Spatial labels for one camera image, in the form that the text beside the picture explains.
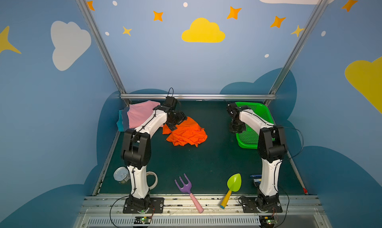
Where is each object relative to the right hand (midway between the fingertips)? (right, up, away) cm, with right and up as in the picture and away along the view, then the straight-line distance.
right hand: (237, 130), depth 98 cm
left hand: (-35, +6, -4) cm, 36 cm away
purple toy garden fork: (-33, -30, -17) cm, 48 cm away
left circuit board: (-55, -41, -27) cm, 73 cm away
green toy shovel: (-7, -28, -16) cm, 33 cm away
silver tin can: (-68, -22, -19) cm, 74 cm away
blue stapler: (+5, -25, -18) cm, 31 cm away
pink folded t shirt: (-68, +12, +4) cm, 69 cm away
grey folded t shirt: (-76, +7, +2) cm, 77 cm away
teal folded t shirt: (-82, +5, +6) cm, 82 cm away
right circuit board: (+7, -42, -26) cm, 50 cm away
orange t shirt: (-33, -1, +1) cm, 33 cm away
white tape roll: (-50, -27, -17) cm, 59 cm away
